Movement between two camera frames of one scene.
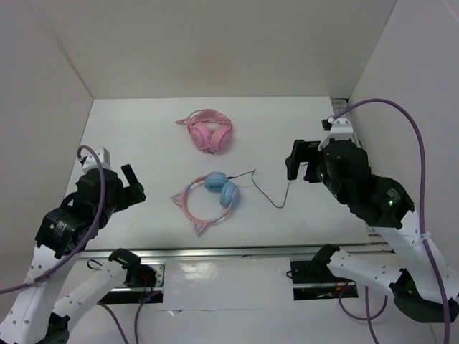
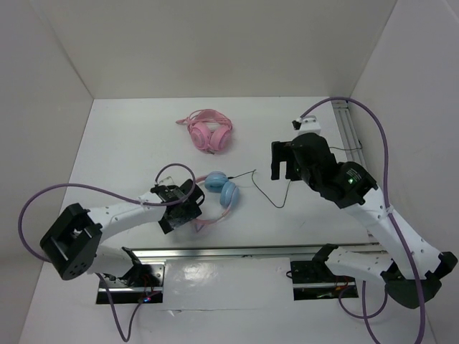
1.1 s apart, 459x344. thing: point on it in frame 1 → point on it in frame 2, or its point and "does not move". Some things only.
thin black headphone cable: x=254 y=170 does not move
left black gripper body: x=125 y=196 → x=188 y=213
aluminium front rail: x=326 y=251 does not move
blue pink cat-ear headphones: x=215 y=180 does not move
